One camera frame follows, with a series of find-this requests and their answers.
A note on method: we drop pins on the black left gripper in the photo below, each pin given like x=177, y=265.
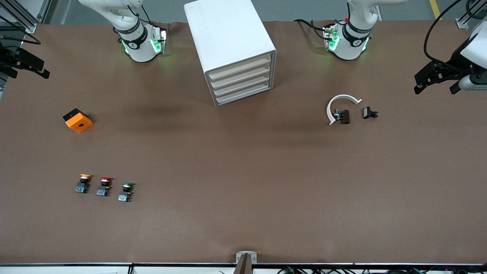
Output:
x=455, y=62

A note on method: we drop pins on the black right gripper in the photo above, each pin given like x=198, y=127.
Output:
x=7, y=59

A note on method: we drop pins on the yellow push button switch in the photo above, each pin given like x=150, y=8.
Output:
x=82, y=186

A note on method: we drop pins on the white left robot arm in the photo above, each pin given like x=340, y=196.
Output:
x=348, y=45

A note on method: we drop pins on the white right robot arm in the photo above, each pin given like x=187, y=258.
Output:
x=140, y=51

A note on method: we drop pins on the orange box with hole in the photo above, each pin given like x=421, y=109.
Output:
x=80, y=123

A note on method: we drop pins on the aluminium frame profile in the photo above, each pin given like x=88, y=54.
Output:
x=28, y=27
x=462, y=23

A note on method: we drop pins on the small black switch part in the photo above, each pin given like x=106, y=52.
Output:
x=367, y=113

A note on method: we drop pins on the dark brown switch block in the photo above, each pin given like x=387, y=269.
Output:
x=344, y=117

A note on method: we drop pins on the red push button switch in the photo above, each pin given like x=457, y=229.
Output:
x=103, y=190

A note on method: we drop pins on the green push button switch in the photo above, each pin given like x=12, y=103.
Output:
x=124, y=196

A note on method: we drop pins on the grey metal bracket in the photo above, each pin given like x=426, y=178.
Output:
x=240, y=258

